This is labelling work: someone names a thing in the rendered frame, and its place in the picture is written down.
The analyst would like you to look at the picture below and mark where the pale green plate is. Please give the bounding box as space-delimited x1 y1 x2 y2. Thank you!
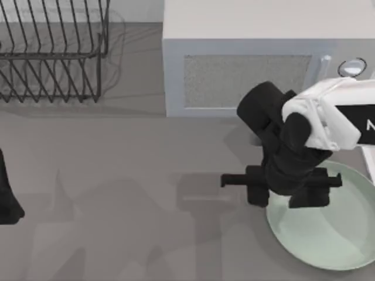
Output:
265 160 375 272

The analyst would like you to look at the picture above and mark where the round microwave knob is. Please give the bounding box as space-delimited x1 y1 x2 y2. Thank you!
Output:
337 57 368 78

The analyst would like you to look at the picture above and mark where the microwave door with speckled window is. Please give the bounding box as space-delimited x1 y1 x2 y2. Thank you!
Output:
163 39 333 118

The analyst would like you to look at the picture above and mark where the pale microwave oven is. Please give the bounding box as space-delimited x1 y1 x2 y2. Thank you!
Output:
162 0 375 119

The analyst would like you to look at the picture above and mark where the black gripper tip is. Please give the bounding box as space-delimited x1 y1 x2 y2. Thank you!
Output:
0 148 26 226

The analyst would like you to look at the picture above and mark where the pale microwave door handle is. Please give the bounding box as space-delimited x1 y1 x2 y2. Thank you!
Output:
319 55 332 83

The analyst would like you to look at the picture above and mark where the dark wire dish rack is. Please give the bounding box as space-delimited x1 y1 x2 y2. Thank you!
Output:
0 0 111 104

